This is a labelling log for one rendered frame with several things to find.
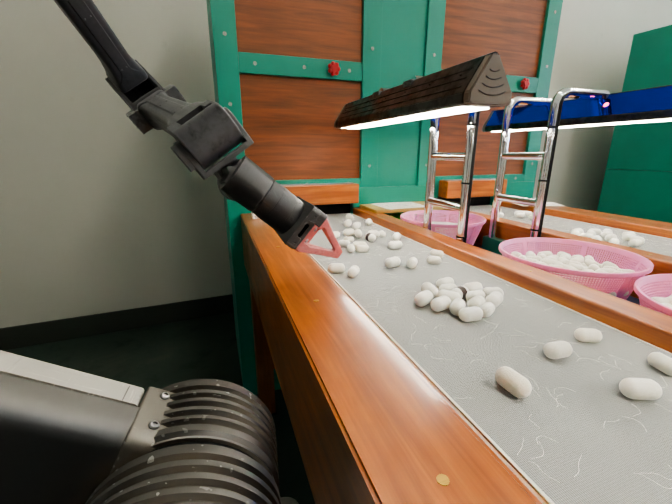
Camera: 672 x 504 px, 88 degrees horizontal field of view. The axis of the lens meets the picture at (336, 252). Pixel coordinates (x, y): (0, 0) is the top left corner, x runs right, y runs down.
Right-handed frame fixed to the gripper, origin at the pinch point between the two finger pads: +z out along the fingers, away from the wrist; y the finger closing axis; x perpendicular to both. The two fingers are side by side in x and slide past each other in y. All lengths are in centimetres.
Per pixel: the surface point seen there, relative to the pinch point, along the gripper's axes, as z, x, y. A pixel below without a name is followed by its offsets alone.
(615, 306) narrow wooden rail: 28.8, -18.3, -21.1
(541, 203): 47, -42, 18
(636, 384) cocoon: 17.8, -8.4, -32.9
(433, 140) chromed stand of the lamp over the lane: 18, -38, 33
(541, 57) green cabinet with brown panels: 55, -113, 75
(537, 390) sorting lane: 13.4, -2.2, -28.8
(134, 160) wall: -46, 31, 159
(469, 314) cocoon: 14.9, -4.9, -14.9
